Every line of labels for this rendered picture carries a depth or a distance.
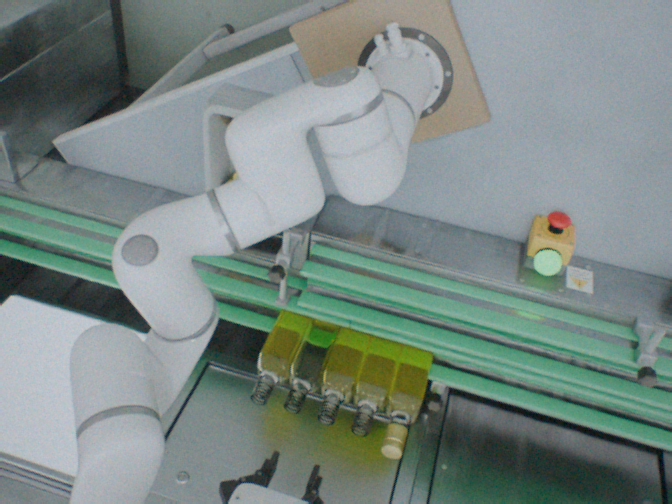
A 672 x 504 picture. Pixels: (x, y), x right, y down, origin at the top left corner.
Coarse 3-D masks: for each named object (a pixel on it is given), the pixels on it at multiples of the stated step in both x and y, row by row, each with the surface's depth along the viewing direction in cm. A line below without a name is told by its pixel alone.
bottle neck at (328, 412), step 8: (328, 392) 109; (336, 392) 109; (328, 400) 108; (336, 400) 108; (320, 408) 107; (328, 408) 106; (336, 408) 107; (320, 416) 106; (328, 416) 106; (336, 416) 107; (328, 424) 107
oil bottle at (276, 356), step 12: (288, 312) 120; (276, 324) 117; (288, 324) 118; (300, 324) 118; (276, 336) 115; (288, 336) 116; (300, 336) 116; (264, 348) 113; (276, 348) 113; (288, 348) 113; (264, 360) 111; (276, 360) 111; (288, 360) 112; (264, 372) 111; (276, 372) 111; (288, 372) 113; (276, 384) 113
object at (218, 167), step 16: (208, 112) 112; (224, 112) 111; (240, 112) 111; (208, 128) 115; (224, 128) 120; (208, 144) 117; (224, 144) 123; (208, 160) 119; (224, 160) 125; (208, 176) 121; (224, 176) 127
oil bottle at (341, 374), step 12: (348, 336) 116; (360, 336) 117; (336, 348) 114; (348, 348) 114; (360, 348) 115; (336, 360) 112; (348, 360) 112; (360, 360) 113; (324, 372) 111; (336, 372) 110; (348, 372) 110; (324, 384) 110; (336, 384) 109; (348, 384) 109; (324, 396) 111; (348, 396) 110
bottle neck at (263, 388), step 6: (264, 378) 110; (270, 378) 110; (258, 384) 109; (264, 384) 109; (270, 384) 110; (258, 390) 108; (264, 390) 108; (270, 390) 109; (252, 396) 108; (258, 396) 109; (264, 396) 108; (258, 402) 109; (264, 402) 108
